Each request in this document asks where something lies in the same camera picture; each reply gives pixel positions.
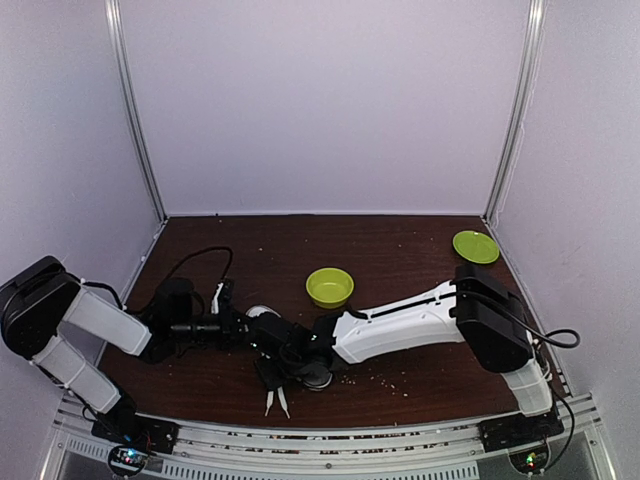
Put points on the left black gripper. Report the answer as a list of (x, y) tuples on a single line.
[(230, 335)]

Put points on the aluminium frame post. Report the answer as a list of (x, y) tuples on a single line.
[(133, 119), (522, 97)]

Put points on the green plastic plate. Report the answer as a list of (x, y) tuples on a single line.
[(476, 247)]

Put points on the grey canvas sneaker red sole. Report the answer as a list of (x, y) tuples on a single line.
[(285, 353)]

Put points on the white shoelace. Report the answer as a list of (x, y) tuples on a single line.
[(278, 395)]

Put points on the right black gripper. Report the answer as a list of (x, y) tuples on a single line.
[(271, 380)]

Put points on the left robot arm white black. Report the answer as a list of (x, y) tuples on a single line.
[(42, 302)]

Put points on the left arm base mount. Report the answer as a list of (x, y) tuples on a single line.
[(123, 425)]

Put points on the right aluminium frame post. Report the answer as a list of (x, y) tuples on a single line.
[(522, 97)]

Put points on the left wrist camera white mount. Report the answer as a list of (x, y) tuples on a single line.
[(222, 298)]

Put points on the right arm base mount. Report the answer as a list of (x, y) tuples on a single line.
[(517, 429)]

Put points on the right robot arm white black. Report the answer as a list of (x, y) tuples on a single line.
[(472, 308)]

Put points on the green plastic bowl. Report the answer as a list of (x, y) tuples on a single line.
[(329, 287)]

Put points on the left aluminium frame post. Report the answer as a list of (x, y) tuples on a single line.
[(133, 119)]

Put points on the front aluminium rail base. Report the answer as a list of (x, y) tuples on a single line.
[(443, 450)]

